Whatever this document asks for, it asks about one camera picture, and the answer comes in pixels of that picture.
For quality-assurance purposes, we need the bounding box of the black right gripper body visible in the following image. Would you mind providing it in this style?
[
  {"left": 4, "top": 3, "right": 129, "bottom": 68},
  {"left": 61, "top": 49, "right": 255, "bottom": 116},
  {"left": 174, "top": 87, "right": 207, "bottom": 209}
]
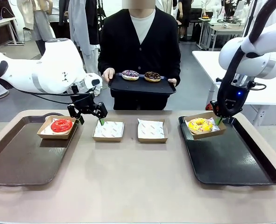
[{"left": 224, "top": 85, "right": 249, "bottom": 115}]

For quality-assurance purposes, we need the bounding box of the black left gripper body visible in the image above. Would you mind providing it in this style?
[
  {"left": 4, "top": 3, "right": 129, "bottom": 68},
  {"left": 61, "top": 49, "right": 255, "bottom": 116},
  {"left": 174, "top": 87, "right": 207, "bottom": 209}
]
[{"left": 70, "top": 92, "right": 96, "bottom": 114}]

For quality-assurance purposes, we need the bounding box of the red glazed donut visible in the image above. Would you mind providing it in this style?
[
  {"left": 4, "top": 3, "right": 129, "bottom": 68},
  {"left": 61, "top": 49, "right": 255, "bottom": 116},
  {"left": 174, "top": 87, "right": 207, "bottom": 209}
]
[{"left": 50, "top": 118, "right": 73, "bottom": 133}]

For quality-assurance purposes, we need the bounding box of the yellow sprinkled donut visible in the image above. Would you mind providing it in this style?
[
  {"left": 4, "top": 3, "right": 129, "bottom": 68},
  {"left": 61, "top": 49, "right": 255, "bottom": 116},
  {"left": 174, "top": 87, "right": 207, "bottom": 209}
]
[{"left": 188, "top": 118, "right": 213, "bottom": 134}]

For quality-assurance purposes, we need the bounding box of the brown cardboard donut box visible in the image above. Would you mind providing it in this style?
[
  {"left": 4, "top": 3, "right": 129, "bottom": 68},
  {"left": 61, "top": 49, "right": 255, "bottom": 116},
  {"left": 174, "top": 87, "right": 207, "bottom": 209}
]
[
  {"left": 183, "top": 111, "right": 227, "bottom": 140},
  {"left": 137, "top": 118, "right": 169, "bottom": 143},
  {"left": 36, "top": 115, "right": 79, "bottom": 140},
  {"left": 92, "top": 118, "right": 125, "bottom": 142}
]

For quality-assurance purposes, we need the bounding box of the purple white sprinkled donut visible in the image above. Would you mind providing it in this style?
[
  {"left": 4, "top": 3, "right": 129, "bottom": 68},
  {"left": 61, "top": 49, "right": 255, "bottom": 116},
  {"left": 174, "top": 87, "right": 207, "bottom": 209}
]
[{"left": 121, "top": 70, "right": 140, "bottom": 81}]

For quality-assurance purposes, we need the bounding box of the small black serving tray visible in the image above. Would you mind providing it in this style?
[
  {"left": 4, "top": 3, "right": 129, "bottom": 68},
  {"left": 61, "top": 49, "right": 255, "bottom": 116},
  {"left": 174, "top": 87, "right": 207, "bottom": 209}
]
[{"left": 107, "top": 72, "right": 177, "bottom": 95}]

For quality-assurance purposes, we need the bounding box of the chocolate glazed donut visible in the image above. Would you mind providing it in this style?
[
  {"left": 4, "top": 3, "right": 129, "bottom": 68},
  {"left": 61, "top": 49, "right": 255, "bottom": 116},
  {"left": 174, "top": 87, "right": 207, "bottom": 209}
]
[{"left": 144, "top": 71, "right": 162, "bottom": 83}]

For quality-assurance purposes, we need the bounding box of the person's left forearm black sleeve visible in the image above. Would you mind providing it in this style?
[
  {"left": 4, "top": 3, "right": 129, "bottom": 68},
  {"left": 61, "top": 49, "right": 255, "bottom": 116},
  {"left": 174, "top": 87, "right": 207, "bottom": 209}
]
[{"left": 167, "top": 46, "right": 182, "bottom": 81}]

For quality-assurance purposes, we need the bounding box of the person's right forearm black sleeve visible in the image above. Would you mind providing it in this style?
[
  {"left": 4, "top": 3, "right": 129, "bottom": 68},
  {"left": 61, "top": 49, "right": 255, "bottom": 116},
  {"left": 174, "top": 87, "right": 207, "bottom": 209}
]
[{"left": 98, "top": 46, "right": 115, "bottom": 70}]

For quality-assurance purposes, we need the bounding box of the large black tray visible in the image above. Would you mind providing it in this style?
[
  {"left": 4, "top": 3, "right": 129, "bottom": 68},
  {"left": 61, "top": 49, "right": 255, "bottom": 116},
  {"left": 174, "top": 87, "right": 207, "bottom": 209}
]
[{"left": 178, "top": 113, "right": 276, "bottom": 187}]

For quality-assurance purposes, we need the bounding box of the large brown tray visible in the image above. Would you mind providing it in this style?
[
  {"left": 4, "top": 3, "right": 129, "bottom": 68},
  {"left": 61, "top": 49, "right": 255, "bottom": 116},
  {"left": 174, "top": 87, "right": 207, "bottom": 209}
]
[{"left": 0, "top": 113, "right": 82, "bottom": 187}]

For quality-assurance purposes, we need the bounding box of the person's right hand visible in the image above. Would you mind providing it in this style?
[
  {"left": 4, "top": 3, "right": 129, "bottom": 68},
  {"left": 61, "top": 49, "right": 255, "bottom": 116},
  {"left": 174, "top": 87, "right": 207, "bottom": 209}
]
[{"left": 102, "top": 68, "right": 116, "bottom": 82}]

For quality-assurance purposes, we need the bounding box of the white trousers mannequin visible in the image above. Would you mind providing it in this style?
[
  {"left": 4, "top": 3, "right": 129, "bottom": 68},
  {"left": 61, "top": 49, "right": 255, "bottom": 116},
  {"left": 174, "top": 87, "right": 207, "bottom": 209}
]
[{"left": 83, "top": 45, "right": 103, "bottom": 97}]

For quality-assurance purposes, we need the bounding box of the white side table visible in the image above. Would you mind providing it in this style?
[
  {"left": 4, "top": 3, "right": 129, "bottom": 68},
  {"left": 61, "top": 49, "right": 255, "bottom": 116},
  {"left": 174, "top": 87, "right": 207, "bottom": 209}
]
[{"left": 191, "top": 50, "right": 276, "bottom": 126}]

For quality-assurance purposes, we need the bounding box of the person in black cardigan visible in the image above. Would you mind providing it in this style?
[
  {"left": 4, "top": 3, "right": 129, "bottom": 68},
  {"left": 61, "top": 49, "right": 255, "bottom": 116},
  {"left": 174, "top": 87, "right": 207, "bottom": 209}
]
[{"left": 98, "top": 0, "right": 182, "bottom": 111}]

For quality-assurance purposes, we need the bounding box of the grey background table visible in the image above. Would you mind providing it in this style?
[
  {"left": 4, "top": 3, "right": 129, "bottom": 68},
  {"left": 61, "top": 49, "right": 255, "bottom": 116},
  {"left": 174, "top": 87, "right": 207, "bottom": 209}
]
[{"left": 198, "top": 17, "right": 245, "bottom": 51}]

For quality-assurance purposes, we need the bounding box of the grey hanging garment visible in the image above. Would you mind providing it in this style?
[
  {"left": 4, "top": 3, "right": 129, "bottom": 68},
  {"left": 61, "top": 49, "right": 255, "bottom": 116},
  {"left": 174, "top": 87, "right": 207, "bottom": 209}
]
[{"left": 68, "top": 0, "right": 92, "bottom": 56}]

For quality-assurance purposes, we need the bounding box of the black stand pole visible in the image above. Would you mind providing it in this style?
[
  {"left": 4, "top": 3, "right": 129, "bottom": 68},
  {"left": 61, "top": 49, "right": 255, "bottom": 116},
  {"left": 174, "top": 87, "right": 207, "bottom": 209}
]
[{"left": 243, "top": 0, "right": 257, "bottom": 37}]

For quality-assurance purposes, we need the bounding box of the black office chair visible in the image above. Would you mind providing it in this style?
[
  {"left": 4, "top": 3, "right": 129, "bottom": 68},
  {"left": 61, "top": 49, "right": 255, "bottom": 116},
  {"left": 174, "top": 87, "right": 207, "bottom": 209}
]
[{"left": 190, "top": 8, "right": 203, "bottom": 42}]

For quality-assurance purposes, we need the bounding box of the mannequin with beige vest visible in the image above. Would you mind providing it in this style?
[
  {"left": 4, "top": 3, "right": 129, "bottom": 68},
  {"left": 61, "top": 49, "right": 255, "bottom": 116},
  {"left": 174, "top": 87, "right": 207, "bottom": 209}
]
[{"left": 17, "top": 0, "right": 56, "bottom": 56}]

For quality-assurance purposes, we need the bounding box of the background person in black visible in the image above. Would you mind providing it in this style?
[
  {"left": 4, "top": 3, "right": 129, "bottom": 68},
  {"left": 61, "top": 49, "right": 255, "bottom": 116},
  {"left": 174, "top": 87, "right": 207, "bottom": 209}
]
[{"left": 177, "top": 0, "right": 193, "bottom": 42}]

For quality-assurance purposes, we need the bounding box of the white background desk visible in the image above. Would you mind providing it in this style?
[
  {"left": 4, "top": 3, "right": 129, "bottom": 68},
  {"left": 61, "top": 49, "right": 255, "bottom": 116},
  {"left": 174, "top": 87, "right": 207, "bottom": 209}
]
[{"left": 0, "top": 17, "right": 19, "bottom": 47}]

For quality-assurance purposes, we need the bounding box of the thick black cable hose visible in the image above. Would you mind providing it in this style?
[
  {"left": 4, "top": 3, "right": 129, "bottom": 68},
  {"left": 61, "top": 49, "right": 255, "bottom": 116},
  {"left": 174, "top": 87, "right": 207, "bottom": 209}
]
[{"left": 216, "top": 0, "right": 276, "bottom": 118}]

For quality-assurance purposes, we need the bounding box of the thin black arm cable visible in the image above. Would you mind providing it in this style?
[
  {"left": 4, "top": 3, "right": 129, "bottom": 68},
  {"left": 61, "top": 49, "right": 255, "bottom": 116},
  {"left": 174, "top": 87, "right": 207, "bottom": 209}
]
[{"left": 10, "top": 86, "right": 97, "bottom": 105}]

